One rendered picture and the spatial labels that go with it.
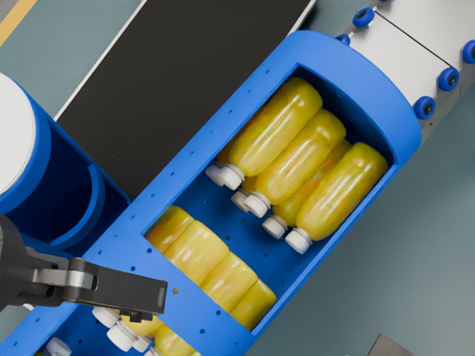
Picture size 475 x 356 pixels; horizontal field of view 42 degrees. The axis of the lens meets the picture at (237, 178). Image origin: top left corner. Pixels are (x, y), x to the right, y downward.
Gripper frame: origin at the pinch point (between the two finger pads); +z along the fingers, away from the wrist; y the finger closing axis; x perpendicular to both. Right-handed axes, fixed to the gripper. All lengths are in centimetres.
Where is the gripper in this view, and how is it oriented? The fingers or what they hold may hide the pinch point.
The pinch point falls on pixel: (73, 294)
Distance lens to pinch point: 56.5
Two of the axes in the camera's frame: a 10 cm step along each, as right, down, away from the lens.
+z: 1.3, 2.9, 9.5
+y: 9.9, 0.7, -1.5
